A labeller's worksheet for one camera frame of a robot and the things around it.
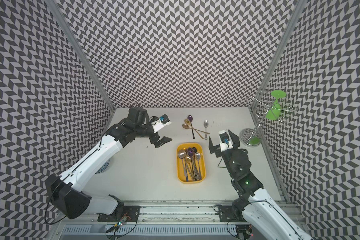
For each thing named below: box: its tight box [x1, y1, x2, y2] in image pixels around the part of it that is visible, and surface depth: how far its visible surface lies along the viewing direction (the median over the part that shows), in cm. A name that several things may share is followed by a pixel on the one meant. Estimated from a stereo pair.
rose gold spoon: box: [182, 123, 210, 135], surface depth 110 cm
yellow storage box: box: [177, 142, 207, 184], surface depth 90 cm
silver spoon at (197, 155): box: [195, 152, 202, 180], surface depth 93 cm
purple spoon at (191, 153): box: [187, 147, 197, 182], surface depth 95 cm
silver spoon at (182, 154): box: [178, 150, 189, 182], surface depth 92 cm
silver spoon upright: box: [203, 119, 209, 141], surface depth 110 cm
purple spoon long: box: [187, 115, 195, 139], surface depth 114 cm
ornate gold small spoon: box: [186, 154, 194, 182], surface depth 93 cm
